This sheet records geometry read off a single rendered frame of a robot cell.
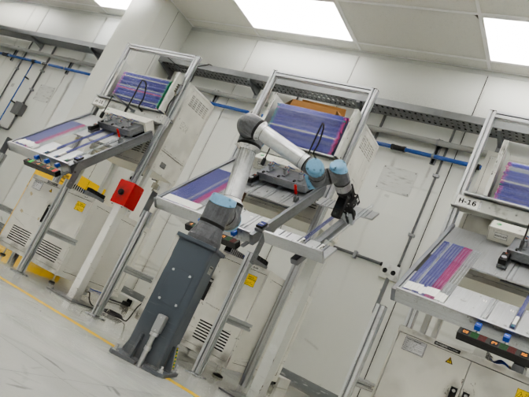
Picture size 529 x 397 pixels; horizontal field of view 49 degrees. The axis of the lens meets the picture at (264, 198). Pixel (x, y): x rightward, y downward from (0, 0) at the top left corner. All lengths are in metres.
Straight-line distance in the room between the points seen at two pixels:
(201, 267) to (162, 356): 0.38
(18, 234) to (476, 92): 3.74
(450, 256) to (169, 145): 2.36
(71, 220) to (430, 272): 2.45
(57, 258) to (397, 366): 2.34
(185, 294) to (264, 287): 0.83
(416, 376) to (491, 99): 2.91
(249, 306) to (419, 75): 2.98
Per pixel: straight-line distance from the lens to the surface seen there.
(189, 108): 4.49
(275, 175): 3.40
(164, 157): 4.40
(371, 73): 5.54
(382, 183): 4.96
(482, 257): 2.92
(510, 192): 3.12
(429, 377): 2.80
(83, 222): 4.05
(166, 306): 2.42
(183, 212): 3.17
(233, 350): 3.15
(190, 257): 2.42
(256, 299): 3.14
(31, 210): 4.45
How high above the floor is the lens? 0.37
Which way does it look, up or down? 11 degrees up
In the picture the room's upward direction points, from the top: 25 degrees clockwise
